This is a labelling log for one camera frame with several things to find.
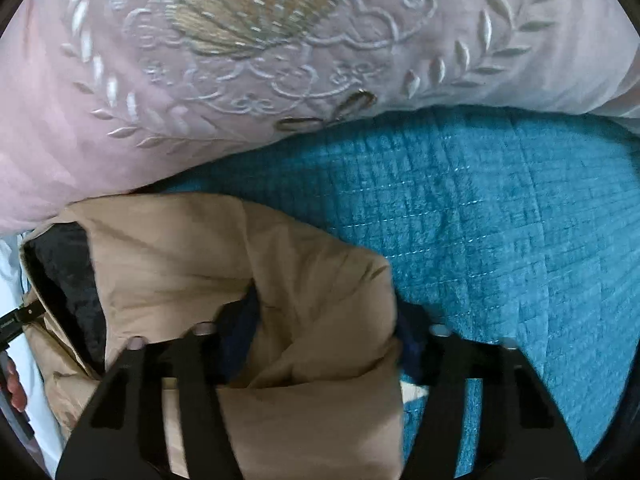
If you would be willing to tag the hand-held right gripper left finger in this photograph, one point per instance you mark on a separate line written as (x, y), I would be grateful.
(240, 330)

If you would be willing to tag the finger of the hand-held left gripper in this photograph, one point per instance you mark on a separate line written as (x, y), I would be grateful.
(17, 321)

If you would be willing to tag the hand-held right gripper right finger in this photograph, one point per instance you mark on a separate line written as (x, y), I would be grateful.
(410, 340)

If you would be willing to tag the tan jacket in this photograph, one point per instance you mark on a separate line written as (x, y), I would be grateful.
(200, 260)

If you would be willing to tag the person's left hand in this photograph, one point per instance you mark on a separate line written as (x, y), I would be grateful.
(15, 385)

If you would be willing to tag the white cloth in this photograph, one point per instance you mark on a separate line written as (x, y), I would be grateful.
(40, 410)

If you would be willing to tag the teal quilted bed mat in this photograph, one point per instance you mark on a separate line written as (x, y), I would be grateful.
(500, 235)

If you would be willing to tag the pink quilt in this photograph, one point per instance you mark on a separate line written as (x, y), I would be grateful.
(75, 150)

